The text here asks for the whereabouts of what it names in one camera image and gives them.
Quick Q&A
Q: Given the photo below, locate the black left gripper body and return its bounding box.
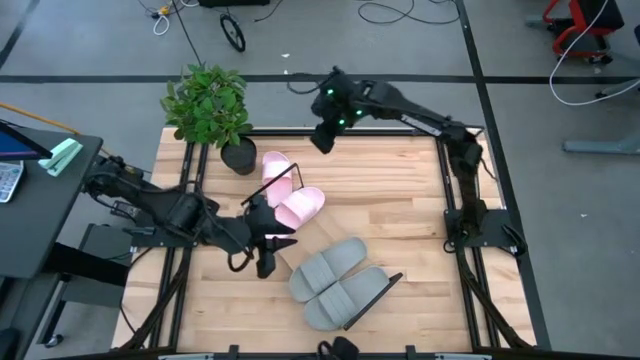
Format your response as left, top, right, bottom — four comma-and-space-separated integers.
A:
242, 194, 277, 280

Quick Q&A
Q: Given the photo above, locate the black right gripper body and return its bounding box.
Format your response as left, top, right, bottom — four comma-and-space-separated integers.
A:
309, 69, 369, 154

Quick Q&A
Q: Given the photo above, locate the pink slide sandal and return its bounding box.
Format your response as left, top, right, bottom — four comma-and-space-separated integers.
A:
273, 186, 327, 232
261, 151, 296, 209

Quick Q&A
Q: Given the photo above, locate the grey slide sandal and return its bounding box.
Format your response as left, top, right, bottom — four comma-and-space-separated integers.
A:
303, 265, 391, 332
288, 237, 369, 304

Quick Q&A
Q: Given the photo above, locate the dark rounded object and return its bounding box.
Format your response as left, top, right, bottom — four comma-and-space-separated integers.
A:
317, 336, 360, 360

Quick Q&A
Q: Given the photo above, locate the black bicycle wheel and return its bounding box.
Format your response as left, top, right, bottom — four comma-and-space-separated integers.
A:
219, 13, 247, 53

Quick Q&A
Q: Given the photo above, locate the green potted plant black pot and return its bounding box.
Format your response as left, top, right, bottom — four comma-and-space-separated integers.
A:
159, 63, 259, 176

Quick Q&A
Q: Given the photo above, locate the black floor box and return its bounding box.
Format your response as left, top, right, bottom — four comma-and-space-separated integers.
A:
198, 0, 271, 8

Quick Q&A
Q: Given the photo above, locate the black box under desk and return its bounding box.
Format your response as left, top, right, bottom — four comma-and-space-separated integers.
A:
79, 223, 134, 261

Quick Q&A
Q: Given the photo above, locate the mint green stapler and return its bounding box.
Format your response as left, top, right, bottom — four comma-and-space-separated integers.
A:
38, 138, 85, 177

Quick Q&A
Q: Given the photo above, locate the black desk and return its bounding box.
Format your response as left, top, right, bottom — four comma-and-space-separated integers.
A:
0, 124, 105, 360

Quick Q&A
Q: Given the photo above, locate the red and black cart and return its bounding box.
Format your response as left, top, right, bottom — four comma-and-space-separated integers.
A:
542, 0, 626, 65

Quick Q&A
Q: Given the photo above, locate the grey table leg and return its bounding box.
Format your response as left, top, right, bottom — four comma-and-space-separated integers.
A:
562, 77, 640, 155

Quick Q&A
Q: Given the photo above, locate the yellow stick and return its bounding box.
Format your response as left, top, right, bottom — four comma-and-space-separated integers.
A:
0, 102, 117, 161

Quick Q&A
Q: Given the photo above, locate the white calculator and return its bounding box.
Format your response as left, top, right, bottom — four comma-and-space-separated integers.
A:
0, 159, 25, 204

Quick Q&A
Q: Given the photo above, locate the dark laptop screen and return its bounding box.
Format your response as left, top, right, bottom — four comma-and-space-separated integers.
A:
0, 119, 54, 162

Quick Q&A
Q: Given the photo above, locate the wooden shelf black metal frame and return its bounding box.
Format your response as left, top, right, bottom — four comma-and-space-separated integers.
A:
241, 162, 405, 332

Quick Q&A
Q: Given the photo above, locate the black aluminium rig frame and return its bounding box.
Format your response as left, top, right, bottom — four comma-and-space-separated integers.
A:
112, 127, 551, 360

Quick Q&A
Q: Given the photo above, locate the black floor cable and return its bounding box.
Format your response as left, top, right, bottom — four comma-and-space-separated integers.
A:
357, 0, 461, 26

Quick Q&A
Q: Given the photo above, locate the thin black cable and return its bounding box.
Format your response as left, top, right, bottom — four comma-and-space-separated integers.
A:
171, 0, 204, 67

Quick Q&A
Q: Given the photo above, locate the white cable yellow plug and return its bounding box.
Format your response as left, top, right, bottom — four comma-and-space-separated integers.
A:
152, 4, 174, 37

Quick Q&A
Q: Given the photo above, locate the white floor cable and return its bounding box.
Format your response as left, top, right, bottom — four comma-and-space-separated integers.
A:
548, 0, 640, 107

